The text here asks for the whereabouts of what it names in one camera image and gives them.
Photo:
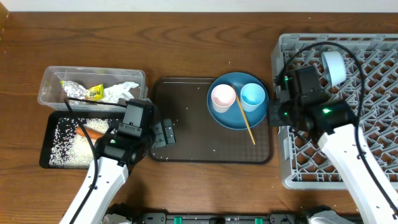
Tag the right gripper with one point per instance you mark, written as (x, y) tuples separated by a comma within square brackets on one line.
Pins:
[(273, 107)]

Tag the light blue cup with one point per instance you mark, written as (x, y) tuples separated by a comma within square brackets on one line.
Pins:
[(251, 96)]

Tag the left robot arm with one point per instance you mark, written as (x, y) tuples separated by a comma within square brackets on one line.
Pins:
[(103, 180)]

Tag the clear plastic bin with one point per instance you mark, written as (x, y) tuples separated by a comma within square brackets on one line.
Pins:
[(52, 94)]

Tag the orange carrot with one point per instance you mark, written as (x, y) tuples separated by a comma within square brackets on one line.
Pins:
[(94, 135)]

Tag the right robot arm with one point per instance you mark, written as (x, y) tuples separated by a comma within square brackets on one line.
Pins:
[(348, 151)]

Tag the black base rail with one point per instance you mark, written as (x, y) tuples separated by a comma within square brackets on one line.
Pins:
[(275, 218)]

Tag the white tissue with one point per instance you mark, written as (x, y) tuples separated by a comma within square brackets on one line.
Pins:
[(120, 91)]

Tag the wooden chopstick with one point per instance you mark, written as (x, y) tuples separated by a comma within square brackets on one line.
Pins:
[(244, 116)]

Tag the brown serving tray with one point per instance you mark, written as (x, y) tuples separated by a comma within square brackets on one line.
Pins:
[(198, 137)]

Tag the foil and green wrapper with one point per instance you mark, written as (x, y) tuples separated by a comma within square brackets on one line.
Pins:
[(75, 90)]

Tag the spilled white rice pile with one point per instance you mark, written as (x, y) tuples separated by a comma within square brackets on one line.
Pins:
[(69, 150)]

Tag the pink cup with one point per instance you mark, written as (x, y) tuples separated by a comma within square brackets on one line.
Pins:
[(222, 97)]

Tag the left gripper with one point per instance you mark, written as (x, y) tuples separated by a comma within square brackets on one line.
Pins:
[(164, 139)]

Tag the grey dishwasher rack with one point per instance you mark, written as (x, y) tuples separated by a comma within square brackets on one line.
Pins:
[(303, 165)]

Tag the light blue bowl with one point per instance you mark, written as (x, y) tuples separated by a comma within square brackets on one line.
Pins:
[(333, 63)]

